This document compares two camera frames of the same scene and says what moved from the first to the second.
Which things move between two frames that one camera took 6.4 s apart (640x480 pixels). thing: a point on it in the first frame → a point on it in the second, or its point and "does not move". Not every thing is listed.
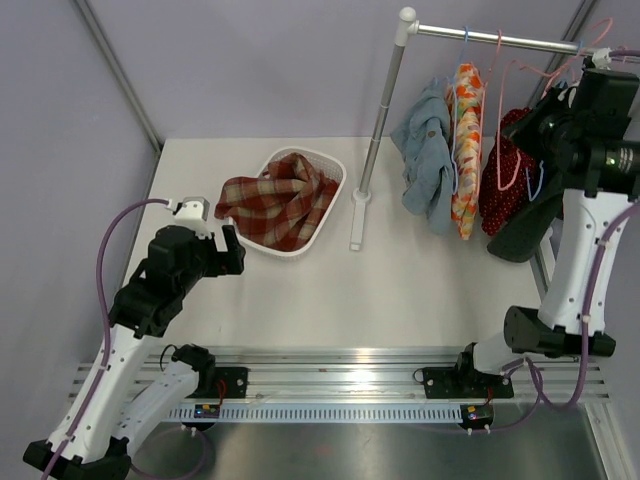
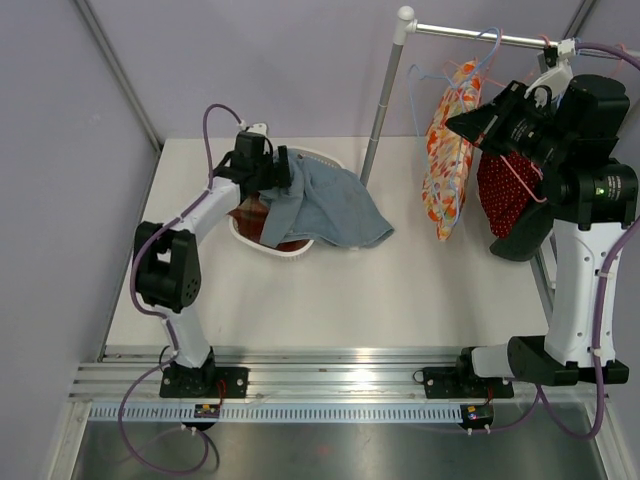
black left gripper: x=223 y=262 → x=271 y=178
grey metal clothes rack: x=408 y=27 does not move
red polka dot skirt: x=507 y=173 does not move
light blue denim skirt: x=423 y=142 → x=323 y=203
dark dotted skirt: x=521 y=240 does not move
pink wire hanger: x=484 y=106 → x=538 y=197
